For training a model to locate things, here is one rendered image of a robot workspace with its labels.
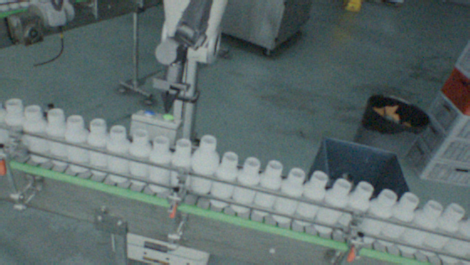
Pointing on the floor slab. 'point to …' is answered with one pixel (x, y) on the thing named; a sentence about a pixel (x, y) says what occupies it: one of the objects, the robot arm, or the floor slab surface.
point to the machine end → (265, 20)
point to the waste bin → (376, 125)
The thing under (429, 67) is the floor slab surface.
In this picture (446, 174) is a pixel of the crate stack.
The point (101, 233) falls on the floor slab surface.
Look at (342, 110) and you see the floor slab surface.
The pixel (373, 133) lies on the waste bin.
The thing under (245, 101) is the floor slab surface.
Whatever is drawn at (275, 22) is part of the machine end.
